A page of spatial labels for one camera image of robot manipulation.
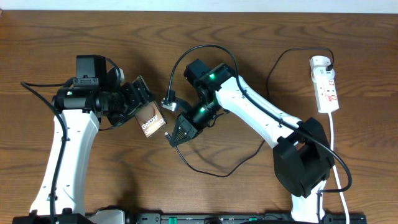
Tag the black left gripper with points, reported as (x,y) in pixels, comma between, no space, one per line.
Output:
(137,94)

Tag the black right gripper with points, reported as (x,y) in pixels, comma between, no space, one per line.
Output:
(185,122)

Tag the white power strip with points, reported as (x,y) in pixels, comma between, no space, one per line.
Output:
(324,84)

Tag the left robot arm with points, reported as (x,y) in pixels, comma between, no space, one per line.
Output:
(78,108)

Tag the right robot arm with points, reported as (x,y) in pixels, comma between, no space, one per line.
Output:
(301,153)

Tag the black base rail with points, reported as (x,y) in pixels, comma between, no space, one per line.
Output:
(224,218)

